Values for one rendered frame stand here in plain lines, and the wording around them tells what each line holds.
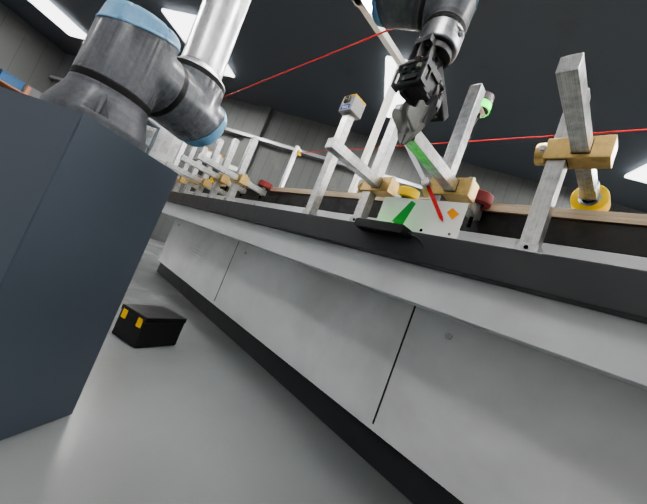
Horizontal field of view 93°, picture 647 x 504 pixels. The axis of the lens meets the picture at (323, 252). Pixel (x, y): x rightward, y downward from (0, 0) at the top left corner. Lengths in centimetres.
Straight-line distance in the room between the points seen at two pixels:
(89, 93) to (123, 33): 14
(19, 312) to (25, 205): 18
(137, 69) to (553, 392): 115
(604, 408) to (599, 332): 24
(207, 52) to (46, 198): 55
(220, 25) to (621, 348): 113
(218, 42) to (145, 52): 26
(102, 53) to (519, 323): 98
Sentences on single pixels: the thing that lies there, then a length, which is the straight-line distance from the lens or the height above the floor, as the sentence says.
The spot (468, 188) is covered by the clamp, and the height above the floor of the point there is 84.
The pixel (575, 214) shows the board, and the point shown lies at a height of 88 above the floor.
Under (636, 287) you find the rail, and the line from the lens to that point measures 73.
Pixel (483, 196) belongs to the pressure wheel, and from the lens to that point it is 103.
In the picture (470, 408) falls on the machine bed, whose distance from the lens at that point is 100.
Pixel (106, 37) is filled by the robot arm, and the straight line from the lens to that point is 83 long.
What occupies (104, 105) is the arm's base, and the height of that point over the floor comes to 65.
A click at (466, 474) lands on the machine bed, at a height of 16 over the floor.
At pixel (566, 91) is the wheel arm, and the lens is 71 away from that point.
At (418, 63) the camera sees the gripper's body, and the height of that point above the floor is 95.
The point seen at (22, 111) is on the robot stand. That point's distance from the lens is 77.
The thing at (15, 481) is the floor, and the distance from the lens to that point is 81.
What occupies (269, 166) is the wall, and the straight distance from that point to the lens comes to 649.
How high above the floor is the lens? 49
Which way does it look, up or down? 5 degrees up
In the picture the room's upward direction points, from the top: 21 degrees clockwise
